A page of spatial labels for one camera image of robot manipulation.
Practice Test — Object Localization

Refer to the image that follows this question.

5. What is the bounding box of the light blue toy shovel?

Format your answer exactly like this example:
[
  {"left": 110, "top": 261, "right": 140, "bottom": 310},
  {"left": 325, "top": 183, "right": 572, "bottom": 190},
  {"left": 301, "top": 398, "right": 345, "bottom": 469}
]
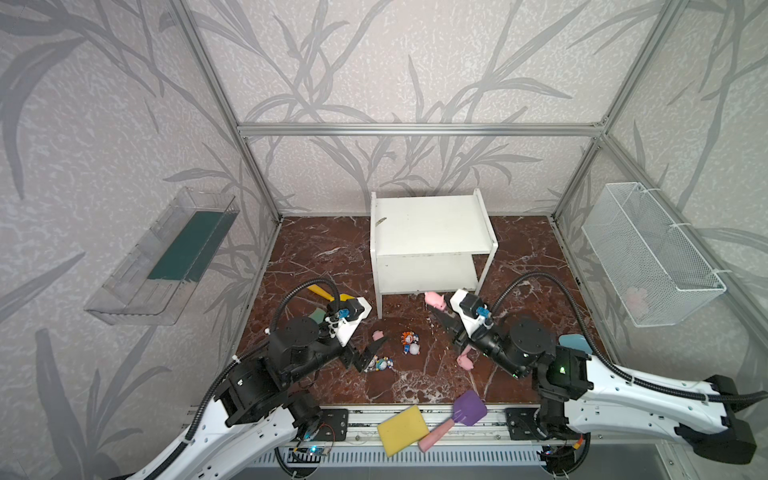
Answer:
[{"left": 558, "top": 334, "right": 593, "bottom": 355}]

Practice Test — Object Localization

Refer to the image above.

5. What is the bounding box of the yellow toy shovel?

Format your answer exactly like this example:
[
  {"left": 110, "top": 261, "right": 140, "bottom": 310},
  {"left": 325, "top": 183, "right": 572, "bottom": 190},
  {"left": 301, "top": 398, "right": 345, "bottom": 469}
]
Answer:
[{"left": 308, "top": 285, "right": 353, "bottom": 301}]

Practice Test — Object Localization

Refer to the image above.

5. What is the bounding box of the white wire mesh basket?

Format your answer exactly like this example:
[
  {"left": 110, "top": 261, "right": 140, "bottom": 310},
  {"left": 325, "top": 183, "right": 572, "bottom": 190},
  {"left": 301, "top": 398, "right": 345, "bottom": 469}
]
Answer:
[{"left": 582, "top": 182, "right": 727, "bottom": 328}]

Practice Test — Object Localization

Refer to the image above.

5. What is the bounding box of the clear plastic wall bin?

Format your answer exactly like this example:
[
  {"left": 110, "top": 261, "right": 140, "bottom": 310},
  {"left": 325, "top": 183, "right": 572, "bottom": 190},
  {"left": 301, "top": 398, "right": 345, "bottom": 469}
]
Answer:
[{"left": 84, "top": 187, "right": 240, "bottom": 326}]

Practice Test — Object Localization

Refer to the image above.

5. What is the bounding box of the yellow sponge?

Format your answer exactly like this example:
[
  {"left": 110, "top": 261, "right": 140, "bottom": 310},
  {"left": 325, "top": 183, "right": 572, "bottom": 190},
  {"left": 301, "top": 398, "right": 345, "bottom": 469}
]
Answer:
[{"left": 377, "top": 405, "right": 430, "bottom": 457}]

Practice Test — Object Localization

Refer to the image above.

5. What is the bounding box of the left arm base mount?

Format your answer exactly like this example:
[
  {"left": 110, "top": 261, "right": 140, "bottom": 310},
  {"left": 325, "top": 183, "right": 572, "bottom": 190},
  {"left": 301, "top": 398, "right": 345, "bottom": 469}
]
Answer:
[{"left": 297, "top": 408, "right": 350, "bottom": 442}]

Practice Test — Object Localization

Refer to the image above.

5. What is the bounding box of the white two-tier shelf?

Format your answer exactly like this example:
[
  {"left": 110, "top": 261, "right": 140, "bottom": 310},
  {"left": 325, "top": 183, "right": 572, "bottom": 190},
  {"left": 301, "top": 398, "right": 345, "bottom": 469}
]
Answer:
[{"left": 370, "top": 188, "right": 498, "bottom": 318}]

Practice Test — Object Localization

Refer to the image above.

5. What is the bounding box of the pink toy in basket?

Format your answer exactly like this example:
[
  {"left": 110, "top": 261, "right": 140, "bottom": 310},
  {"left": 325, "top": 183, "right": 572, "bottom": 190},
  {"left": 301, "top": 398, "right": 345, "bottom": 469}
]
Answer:
[{"left": 623, "top": 287, "right": 650, "bottom": 319}]

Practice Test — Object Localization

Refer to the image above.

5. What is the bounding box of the green sponge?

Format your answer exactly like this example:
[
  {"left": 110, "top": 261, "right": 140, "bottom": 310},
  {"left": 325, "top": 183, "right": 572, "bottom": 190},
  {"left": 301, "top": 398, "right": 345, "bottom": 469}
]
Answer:
[{"left": 309, "top": 308, "right": 326, "bottom": 325}]

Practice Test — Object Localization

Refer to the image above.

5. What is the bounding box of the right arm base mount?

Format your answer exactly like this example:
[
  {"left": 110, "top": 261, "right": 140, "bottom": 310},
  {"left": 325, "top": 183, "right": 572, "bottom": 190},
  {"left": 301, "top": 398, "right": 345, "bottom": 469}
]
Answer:
[{"left": 504, "top": 406, "right": 550, "bottom": 441}]

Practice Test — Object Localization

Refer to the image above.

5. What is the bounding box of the purple pink toy shovel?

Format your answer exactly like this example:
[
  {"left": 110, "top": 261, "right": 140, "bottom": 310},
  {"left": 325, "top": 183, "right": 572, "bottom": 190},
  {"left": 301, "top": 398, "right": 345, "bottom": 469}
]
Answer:
[{"left": 418, "top": 390, "right": 488, "bottom": 452}]

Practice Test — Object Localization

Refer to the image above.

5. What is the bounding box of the green circuit board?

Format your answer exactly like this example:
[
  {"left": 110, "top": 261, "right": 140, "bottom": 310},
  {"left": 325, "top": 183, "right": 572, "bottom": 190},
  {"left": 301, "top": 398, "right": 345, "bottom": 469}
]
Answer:
[{"left": 290, "top": 445, "right": 332, "bottom": 463}]

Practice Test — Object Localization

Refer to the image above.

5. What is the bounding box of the pink hooded Doraemon figure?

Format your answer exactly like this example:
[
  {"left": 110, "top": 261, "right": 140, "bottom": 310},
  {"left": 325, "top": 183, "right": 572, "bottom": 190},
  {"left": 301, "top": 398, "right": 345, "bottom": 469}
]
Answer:
[{"left": 364, "top": 356, "right": 379, "bottom": 373}]

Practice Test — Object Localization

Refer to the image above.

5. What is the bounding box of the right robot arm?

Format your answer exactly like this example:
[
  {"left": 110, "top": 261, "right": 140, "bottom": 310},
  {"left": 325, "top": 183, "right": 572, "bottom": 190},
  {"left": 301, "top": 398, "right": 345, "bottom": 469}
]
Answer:
[{"left": 425, "top": 273, "right": 767, "bottom": 477}]

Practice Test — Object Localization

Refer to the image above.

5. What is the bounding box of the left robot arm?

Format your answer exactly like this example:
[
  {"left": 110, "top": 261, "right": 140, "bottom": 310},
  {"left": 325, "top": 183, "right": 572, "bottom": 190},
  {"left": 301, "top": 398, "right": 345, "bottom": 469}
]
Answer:
[{"left": 131, "top": 277, "right": 384, "bottom": 479}]

